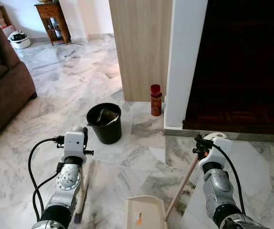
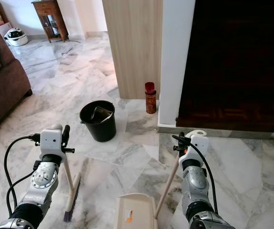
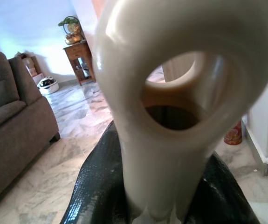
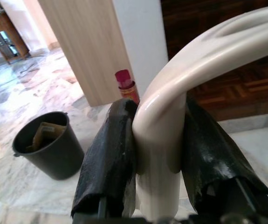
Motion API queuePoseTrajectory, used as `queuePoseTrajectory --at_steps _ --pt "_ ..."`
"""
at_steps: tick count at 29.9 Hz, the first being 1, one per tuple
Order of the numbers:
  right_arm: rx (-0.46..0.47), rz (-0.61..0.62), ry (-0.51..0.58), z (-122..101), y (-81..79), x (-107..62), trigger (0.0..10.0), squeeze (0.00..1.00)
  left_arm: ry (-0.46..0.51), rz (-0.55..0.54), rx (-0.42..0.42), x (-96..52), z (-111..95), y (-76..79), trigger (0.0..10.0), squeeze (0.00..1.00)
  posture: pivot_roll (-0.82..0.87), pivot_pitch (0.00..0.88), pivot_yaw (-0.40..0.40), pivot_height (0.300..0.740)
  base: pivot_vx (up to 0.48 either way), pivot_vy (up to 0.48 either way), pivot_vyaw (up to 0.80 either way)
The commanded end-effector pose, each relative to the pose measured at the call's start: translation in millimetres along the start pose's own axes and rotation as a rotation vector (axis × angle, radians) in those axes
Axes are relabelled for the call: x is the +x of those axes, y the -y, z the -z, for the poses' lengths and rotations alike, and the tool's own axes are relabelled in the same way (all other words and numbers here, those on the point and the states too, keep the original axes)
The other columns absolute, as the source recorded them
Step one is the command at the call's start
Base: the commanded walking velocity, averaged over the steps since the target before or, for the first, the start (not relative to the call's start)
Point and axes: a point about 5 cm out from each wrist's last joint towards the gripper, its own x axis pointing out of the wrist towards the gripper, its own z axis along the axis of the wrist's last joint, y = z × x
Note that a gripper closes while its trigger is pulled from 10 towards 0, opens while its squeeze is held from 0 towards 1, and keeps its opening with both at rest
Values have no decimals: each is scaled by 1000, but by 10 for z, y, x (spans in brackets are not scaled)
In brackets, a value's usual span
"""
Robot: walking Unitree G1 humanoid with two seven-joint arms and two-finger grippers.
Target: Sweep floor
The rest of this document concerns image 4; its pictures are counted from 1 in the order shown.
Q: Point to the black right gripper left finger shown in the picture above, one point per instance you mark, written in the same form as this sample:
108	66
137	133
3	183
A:
108	163

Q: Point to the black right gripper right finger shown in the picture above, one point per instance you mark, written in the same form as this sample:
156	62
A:
206	151

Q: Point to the cream dustpan with wooden stick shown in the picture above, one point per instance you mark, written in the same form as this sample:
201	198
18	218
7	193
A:
159	128

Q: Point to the cardboard with barcode label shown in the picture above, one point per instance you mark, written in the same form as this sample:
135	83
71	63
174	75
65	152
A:
47	135

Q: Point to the black plastic bucket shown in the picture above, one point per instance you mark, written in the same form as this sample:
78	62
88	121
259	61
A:
54	161

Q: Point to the red spray can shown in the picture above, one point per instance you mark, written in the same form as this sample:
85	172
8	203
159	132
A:
125	86

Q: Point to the small wooden cabinet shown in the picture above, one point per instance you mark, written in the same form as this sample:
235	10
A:
5	35

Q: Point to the light wood wall panel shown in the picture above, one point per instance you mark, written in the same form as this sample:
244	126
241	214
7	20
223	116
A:
89	46

